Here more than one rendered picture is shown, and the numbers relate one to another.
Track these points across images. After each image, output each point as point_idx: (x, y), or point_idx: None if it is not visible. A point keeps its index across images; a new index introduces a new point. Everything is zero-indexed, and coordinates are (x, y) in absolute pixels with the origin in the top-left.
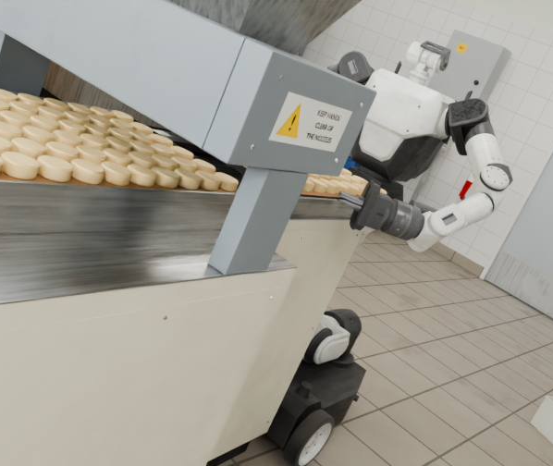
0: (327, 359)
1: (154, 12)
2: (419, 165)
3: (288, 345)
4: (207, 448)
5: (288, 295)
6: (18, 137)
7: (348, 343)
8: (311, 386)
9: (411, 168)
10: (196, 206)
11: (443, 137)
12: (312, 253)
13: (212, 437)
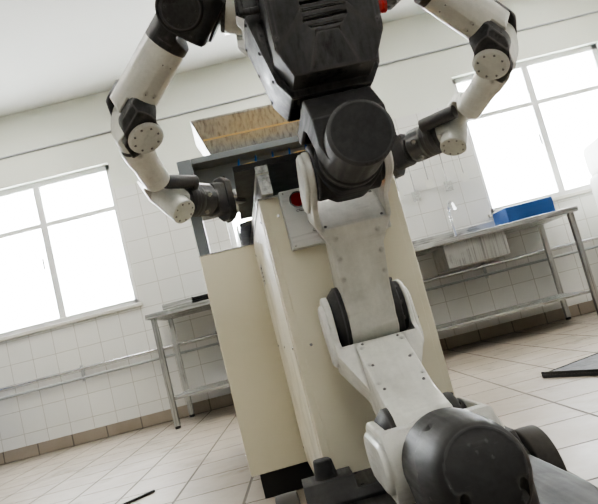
0: (376, 477)
1: None
2: (266, 73)
3: (293, 363)
4: (226, 372)
5: (273, 297)
6: None
7: (381, 462)
8: (317, 462)
9: (270, 89)
10: (238, 240)
11: (236, 24)
12: (263, 254)
13: (224, 364)
